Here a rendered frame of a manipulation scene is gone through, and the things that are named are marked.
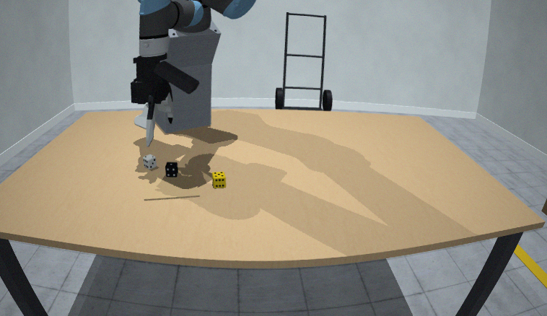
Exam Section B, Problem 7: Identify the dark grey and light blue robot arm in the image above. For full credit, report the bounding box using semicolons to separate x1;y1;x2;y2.
138;0;256;94

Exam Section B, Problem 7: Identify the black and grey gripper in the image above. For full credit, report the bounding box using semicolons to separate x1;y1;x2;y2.
131;53;173;146

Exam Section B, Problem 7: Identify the grey die with black pips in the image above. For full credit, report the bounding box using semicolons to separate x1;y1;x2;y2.
143;154;157;170

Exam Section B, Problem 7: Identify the yellow die with black pips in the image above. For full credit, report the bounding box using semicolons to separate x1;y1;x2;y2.
212;172;226;188

